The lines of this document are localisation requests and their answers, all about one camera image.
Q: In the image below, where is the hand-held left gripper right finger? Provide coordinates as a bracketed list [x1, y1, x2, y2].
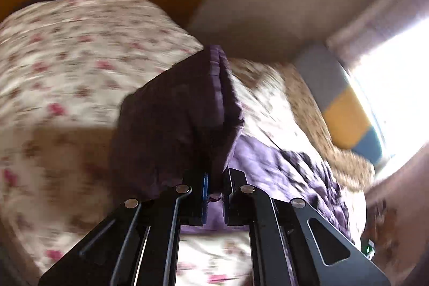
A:
[223, 167, 391, 286]

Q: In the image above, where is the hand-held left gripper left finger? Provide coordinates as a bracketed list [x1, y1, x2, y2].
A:
[38, 172, 210, 286]

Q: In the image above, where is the purple puffer jacket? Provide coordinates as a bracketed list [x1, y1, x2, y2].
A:
[110, 45, 352, 286]

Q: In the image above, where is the beige small-flowered blanket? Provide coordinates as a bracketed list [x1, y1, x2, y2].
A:
[231, 58, 376, 193]

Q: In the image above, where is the grey yellow blue pillow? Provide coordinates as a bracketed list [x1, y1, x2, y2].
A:
[295, 41, 386, 166]

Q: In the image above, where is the cluttered dark wooden shelf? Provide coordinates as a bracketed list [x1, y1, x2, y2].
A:
[362, 192, 413, 260]

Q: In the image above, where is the white pink-flowered quilt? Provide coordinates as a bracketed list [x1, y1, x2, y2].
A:
[0, 0, 367, 286]

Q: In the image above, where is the pink curtain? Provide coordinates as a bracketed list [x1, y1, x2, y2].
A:
[327, 0, 429, 62]

